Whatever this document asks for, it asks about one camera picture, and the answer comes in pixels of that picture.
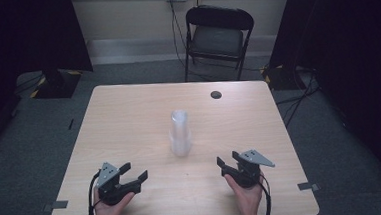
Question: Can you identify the person's right hand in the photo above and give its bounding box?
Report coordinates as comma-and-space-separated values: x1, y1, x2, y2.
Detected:
224, 171, 268, 215

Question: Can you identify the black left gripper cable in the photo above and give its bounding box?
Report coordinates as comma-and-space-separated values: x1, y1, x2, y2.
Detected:
84, 169, 105, 215

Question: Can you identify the grey tape strip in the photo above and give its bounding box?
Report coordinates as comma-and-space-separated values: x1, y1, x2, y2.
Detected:
42, 199, 71, 213
296, 181, 321, 193

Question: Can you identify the person's left hand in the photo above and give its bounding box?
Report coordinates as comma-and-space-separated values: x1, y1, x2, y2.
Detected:
92, 185, 137, 215

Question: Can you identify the black stand base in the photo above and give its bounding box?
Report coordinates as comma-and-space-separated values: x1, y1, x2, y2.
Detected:
28, 67, 86, 101
261, 61, 308, 93

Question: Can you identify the black folding chair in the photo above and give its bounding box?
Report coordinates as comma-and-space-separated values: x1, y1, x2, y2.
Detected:
179, 1, 259, 85

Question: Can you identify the black floor cable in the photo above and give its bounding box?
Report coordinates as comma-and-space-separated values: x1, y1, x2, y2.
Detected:
274, 85, 322, 106
279, 69, 320, 130

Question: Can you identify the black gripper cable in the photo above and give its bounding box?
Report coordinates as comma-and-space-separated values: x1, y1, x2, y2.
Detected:
84, 169, 105, 215
258, 173, 274, 215

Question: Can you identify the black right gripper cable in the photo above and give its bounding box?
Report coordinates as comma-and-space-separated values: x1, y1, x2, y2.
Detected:
258, 173, 274, 215

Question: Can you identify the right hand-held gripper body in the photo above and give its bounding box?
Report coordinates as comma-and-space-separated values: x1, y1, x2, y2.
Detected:
227, 147, 278, 190

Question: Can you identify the stack of clear plastic cups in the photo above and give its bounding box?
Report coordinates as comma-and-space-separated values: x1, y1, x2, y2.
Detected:
167, 108, 193, 158

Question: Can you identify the black curtain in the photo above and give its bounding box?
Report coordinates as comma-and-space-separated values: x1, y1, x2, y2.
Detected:
264, 0, 381, 205
0, 0, 99, 157

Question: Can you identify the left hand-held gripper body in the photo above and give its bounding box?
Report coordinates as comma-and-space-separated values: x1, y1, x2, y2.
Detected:
94, 160, 144, 207

